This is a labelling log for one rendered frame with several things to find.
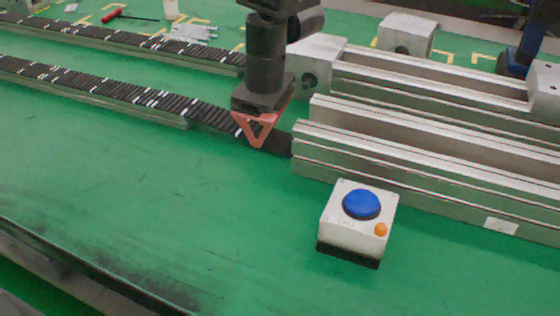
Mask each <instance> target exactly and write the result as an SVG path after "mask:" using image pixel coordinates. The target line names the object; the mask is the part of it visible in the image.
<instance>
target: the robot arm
mask: <svg viewBox="0 0 560 316"><path fill-rule="evenodd" d="M235 3H236V4H239V5H241V6H243V7H246V8H251V9H254V10H255V11H252V12H250V13H248V14H247V15H246V17H245V65H246V75H245V80H244V81H243V82H242V83H241V84H240V85H239V86H238V87H237V88H236V89H235V91H234V92H233V93H232V94H231V104H232V105H231V114H232V115H233V117H234V118H235V119H236V121H237V123H238V125H239V126H240V127H241V129H242V130H243V132H244V133H245V135H246V137H247V139H248V141H249V143H250V145H251V146H252V147H254V148H258V149H260V148H261V146H262V145H263V143H264V141H265V139H266V138H267V136H268V134H269V132H270V130H271V129H272V127H273V129H274V127H275V125H276V124H277V122H278V120H279V119H280V117H281V115H282V114H283V112H284V110H285V109H286V107H287V105H288V104H289V102H290V100H291V98H292V96H293V95H294V90H295V87H294V86H293V85H291V83H292V82H295V73H293V72H285V67H286V59H285V53H286V52H285V51H286V44H287V45H291V44H294V43H296V42H298V41H300V40H302V39H304V38H307V37H309V36H312V35H314V34H316V33H318V32H319V31H321V30H322V28H323V27H324V24H325V20H326V16H325V12H324V9H323V7H322V5H321V0H235ZM273 110H275V111H276V113H275V114H273ZM246 118H248V119H251V120H255V121H259V125H262V126H263V129H262V131H261V134H260V136H259V138H258V139H257V140H256V139H255V138H254V135H253V133H252V131H251V128H250V126H249V124H248V121H247V119H246Z"/></svg>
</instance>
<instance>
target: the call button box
mask: <svg viewBox="0 0 560 316"><path fill-rule="evenodd" d="M359 188H366V189H369V190H371V191H373V192H374V193H375V194H376V195H377V196H378V199H379V206H378V210H377V211H376V212H375V213H374V214H372V215H369V216H362V217H360V216H356V215H355V214H353V213H351V212H350V211H349V210H348V209H347V207H346V205H345V198H346V195H347V193H348V192H349V191H350V190H355V189H359ZM398 199H399V197H398V194H396V193H393V192H389V191H386V190H382V189H380V188H376V187H373V186H366V185H362V184H359V183H356V182H352V181H349V180H345V179H342V178H339V179H338V180H337V182H336V184H335V186H334V189H333V193H332V195H331V197H330V199H329V201H328V203H327V206H326V208H325V210H324V212H323V215H322V217H321V219H320V225H319V233H318V241H317V251H319V252H322V253H325V254H328V255H331V256H334V257H337V258H340V259H342V260H344V261H350V262H353V263H356V264H359V265H361V266H364V267H367V268H370V269H371V268H373V269H375V270H377V269H378V268H379V265H380V262H381V258H382V255H383V251H384V248H385V245H386V242H387V238H388V234H389V231H390V228H391V224H392V220H393V217H394V213H395V209H396V206H397V203H398ZM379 222H383V223H385V224H386V225H387V227H388V228H387V233H386V235H385V236H384V237H379V236H377V235H376V234H374V232H373V230H374V226H375V225H376V224H377V223H379Z"/></svg>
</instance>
